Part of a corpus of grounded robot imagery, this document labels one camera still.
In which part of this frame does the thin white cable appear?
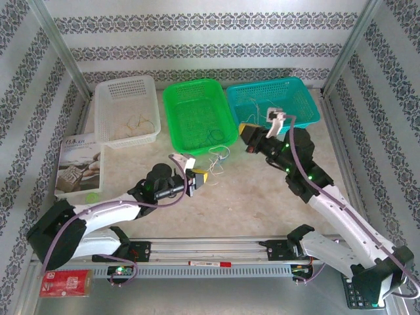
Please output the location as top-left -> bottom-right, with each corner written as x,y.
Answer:
208,146 -> 231,178
249,97 -> 273,131
244,113 -> 263,127

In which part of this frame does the thin yellow cable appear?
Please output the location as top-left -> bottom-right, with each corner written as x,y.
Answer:
119,119 -> 138,133
131,113 -> 154,128

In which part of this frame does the teal plastic basket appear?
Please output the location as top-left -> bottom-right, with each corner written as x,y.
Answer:
225,76 -> 321,140

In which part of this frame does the green plastic basket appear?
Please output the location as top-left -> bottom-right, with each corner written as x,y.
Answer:
162,78 -> 239,157

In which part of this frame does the red white marker pen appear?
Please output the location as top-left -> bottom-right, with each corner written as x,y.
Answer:
188,260 -> 232,267

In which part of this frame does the book with stone cover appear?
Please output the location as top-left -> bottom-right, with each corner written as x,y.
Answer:
54,133 -> 106,200

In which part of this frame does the white plastic basket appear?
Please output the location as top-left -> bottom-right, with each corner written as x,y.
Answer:
94,75 -> 161,150

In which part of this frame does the circuit board with green light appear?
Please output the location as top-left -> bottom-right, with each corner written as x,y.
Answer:
107,264 -> 134,276

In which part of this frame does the red foil packet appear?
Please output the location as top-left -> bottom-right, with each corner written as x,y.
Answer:
39,269 -> 94,298

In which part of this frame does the black desk calculator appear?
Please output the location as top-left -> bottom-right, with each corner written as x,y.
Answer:
341,274 -> 387,309

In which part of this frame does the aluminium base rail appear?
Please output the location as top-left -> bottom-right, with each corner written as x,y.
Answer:
31,234 -> 350,264

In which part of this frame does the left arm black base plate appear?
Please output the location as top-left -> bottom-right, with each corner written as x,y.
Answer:
91,240 -> 152,263

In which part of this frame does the grey slotted cable duct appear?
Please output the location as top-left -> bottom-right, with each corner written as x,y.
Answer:
93,264 -> 293,279

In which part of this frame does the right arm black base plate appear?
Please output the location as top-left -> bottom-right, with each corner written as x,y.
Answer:
258,239 -> 326,263

